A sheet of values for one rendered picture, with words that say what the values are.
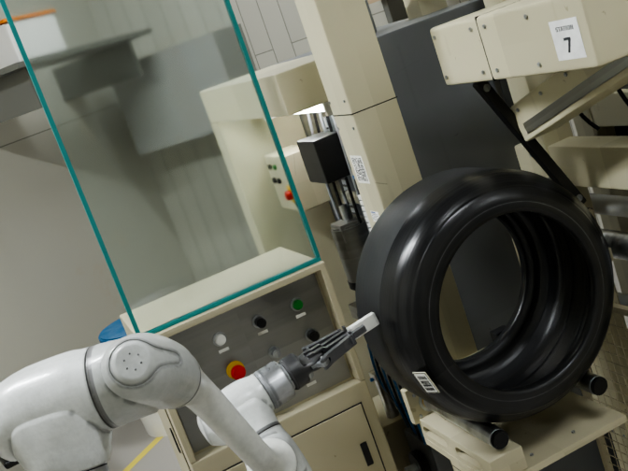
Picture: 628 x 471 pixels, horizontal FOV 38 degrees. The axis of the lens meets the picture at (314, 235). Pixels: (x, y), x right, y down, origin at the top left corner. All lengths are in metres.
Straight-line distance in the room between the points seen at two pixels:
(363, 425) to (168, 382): 1.38
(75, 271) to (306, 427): 3.46
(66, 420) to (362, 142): 1.15
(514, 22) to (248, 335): 1.13
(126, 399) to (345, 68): 1.14
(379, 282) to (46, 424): 0.87
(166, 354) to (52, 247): 4.44
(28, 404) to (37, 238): 4.32
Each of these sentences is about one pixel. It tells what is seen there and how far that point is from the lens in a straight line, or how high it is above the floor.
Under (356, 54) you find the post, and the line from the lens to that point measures 2.26.
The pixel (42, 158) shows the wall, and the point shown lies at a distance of 5.90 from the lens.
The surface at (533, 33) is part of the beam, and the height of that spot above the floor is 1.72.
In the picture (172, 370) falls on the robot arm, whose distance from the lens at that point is 1.38.
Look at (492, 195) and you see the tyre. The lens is 1.99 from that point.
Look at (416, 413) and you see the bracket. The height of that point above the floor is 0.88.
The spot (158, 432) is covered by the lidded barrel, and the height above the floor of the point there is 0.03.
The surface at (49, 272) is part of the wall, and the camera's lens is 5.73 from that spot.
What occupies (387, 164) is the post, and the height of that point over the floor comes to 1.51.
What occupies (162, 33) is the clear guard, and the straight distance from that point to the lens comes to 2.44.
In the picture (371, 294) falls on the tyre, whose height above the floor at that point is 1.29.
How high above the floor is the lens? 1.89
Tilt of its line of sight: 12 degrees down
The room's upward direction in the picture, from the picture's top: 20 degrees counter-clockwise
